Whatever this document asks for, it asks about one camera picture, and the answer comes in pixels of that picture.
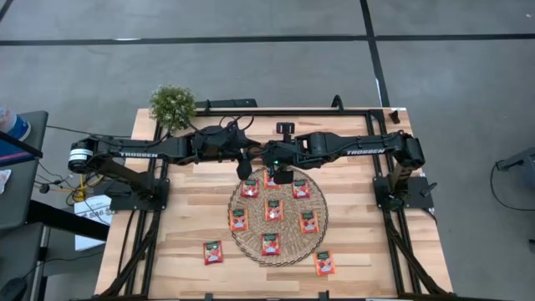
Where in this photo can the white paper sheet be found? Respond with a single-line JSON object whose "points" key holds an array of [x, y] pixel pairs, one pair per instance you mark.
{"points": [[90, 234]]}

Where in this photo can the black aluminium table frame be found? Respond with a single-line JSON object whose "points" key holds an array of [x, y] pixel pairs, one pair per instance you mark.
{"points": [[317, 113]]}

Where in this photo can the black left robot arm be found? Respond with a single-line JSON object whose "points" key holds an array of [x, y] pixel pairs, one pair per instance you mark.
{"points": [[138, 152]]}

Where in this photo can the black bar mount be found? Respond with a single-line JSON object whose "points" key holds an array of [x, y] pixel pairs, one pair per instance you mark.
{"points": [[234, 103]]}

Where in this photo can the black pole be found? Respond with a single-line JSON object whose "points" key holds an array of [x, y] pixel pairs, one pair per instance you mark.
{"points": [[21, 144]]}

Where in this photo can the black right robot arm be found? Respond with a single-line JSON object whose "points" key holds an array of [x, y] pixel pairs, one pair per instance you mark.
{"points": [[363, 147]]}

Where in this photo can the black desk crossbar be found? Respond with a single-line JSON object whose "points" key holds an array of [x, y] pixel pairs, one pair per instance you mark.
{"points": [[62, 219]]}

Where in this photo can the dark grey desk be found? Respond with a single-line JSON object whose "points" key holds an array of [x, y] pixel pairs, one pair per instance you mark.
{"points": [[16, 251]]}

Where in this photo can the black table clamp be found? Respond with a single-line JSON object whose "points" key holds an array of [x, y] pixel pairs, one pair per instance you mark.
{"points": [[208, 297], [324, 296]]}

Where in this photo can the white tissue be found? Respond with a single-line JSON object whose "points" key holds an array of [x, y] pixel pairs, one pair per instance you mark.
{"points": [[3, 180]]}

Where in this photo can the orange peach tea packet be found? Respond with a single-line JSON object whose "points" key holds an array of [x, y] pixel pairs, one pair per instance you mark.
{"points": [[309, 222], [324, 262], [239, 219], [269, 183], [274, 210]]}

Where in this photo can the blue and white bottle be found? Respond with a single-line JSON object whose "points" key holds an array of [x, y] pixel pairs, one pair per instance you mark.
{"points": [[14, 127]]}

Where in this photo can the potted white-flowered plant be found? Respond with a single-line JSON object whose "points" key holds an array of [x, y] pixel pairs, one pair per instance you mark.
{"points": [[172, 106]]}

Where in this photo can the round woven straw placemat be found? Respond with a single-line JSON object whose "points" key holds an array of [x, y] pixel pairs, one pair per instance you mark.
{"points": [[292, 246]]}

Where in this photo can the small black bracket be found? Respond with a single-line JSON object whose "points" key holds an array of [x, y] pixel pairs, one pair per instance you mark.
{"points": [[394, 117]]}

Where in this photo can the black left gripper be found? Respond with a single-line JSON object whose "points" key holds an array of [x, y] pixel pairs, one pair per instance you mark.
{"points": [[234, 144]]}

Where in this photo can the grey side table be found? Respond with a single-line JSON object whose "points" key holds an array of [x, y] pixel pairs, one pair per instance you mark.
{"points": [[25, 188]]}

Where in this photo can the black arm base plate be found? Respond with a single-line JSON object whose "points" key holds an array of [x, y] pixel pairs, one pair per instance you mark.
{"points": [[414, 202], [125, 202]]}

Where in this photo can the black arch bracket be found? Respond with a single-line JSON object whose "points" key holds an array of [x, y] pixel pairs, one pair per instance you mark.
{"points": [[337, 97]]}

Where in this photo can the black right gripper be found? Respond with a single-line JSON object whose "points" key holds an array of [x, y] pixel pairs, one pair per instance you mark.
{"points": [[284, 154]]}

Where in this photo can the black computer mouse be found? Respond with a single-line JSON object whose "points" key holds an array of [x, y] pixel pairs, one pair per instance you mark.
{"points": [[12, 289]]}

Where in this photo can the red strawberry tea packet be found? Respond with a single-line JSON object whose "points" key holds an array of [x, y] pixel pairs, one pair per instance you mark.
{"points": [[213, 253], [301, 188], [250, 187], [271, 244]]}

